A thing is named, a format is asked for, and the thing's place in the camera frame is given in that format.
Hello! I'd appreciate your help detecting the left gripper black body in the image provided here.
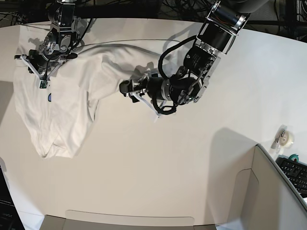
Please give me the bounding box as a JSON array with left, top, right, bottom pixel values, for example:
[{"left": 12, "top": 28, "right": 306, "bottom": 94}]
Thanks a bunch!
[{"left": 128, "top": 71, "right": 166, "bottom": 123}]

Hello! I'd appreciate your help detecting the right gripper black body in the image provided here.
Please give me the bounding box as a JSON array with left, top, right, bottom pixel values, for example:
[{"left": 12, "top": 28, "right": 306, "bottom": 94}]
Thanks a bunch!
[{"left": 14, "top": 51, "right": 66, "bottom": 81}]

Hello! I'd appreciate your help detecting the white t-shirt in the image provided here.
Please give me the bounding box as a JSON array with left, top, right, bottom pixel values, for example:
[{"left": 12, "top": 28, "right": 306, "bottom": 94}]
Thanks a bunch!
[{"left": 13, "top": 23, "right": 183, "bottom": 159}]

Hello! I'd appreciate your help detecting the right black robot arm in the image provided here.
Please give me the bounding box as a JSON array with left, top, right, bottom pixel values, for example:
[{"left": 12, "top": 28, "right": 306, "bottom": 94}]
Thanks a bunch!
[{"left": 14, "top": 0, "right": 86, "bottom": 85}]

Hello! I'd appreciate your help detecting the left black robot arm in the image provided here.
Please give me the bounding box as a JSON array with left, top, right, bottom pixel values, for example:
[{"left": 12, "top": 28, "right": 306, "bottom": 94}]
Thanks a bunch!
[{"left": 119, "top": 0, "right": 266, "bottom": 116}]

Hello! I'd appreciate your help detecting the beige cardboard side panel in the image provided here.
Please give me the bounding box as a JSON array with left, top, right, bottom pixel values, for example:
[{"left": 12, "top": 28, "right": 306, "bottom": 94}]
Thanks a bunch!
[{"left": 208, "top": 145, "right": 307, "bottom": 230}]

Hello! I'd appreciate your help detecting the white tape dispenser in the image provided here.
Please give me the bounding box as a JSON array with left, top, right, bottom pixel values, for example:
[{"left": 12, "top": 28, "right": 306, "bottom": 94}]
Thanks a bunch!
[{"left": 271, "top": 125, "right": 295, "bottom": 154}]

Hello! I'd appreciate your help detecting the green tape roll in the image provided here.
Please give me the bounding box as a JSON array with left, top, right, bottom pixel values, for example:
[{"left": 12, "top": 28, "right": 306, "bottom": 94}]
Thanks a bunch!
[{"left": 288, "top": 154, "right": 299, "bottom": 162}]

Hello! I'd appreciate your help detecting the black computer keyboard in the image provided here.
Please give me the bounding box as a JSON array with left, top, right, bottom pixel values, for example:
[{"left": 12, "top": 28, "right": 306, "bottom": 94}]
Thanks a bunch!
[{"left": 275, "top": 157, "right": 307, "bottom": 198}]

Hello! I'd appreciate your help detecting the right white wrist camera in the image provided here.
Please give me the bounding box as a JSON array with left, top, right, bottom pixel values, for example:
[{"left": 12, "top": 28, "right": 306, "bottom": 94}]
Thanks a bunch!
[{"left": 39, "top": 80, "right": 49, "bottom": 89}]

